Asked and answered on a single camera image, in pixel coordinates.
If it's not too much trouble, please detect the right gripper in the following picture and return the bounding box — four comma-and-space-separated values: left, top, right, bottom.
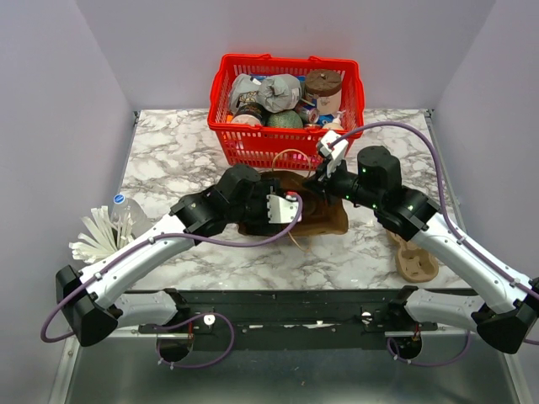
302, 152, 382, 210

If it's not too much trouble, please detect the brown paper bag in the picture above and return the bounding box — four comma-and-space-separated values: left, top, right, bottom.
261, 148, 349, 253

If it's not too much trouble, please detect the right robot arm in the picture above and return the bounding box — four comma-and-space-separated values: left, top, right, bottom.
311, 141, 538, 354

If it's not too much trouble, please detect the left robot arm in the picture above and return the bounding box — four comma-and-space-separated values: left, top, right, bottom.
56, 164, 280, 347

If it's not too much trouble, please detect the white pump bottle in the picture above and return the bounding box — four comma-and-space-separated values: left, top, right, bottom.
323, 111, 344, 130

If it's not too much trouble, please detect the blue snack packet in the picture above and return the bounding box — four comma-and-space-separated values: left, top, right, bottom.
317, 114, 334, 126

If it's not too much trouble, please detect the red drink can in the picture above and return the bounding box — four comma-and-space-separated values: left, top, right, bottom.
295, 103, 319, 125

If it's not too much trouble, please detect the green textured ball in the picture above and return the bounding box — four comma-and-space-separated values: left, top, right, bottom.
266, 110, 304, 130

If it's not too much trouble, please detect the red plastic shopping basket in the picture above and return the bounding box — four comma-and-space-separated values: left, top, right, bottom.
207, 53, 365, 172

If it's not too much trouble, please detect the brown lidded round tub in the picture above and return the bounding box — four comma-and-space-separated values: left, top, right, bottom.
304, 69, 343, 115

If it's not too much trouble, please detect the grey crumpled foil bag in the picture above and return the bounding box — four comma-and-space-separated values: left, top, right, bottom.
228, 73, 302, 114

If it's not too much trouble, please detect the dark lidded jar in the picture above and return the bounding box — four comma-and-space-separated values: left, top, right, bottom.
231, 103, 269, 126

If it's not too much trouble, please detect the clear plastic water bottle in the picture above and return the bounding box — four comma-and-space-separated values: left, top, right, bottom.
111, 194, 152, 238

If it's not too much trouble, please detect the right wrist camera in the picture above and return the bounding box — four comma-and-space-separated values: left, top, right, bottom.
317, 130, 349, 178

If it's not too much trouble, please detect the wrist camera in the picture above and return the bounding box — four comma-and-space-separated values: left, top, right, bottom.
317, 130, 349, 178
266, 194, 299, 225

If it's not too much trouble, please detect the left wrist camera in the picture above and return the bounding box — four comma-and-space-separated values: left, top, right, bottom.
266, 194, 299, 225

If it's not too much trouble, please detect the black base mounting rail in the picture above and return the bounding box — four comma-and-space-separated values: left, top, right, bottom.
139, 286, 444, 352

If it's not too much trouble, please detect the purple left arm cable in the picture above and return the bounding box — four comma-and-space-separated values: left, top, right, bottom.
40, 193, 304, 369

